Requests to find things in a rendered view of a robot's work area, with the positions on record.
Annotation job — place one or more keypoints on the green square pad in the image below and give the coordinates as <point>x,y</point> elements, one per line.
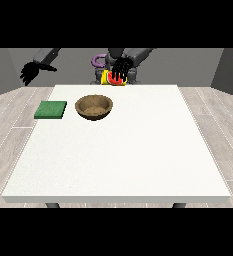
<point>50,109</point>

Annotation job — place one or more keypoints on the brown wooden bowl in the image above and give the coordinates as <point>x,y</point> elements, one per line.
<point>94,107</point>

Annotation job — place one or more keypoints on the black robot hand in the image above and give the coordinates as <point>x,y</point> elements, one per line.
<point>121,68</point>
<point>30,71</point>

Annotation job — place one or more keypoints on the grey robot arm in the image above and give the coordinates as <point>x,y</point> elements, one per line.
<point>138,55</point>
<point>46,55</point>

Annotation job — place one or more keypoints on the grey robot trunk purple rings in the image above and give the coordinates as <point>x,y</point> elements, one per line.
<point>103,65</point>

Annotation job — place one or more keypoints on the yellow cup with melon print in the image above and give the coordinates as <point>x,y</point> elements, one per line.
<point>113,79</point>

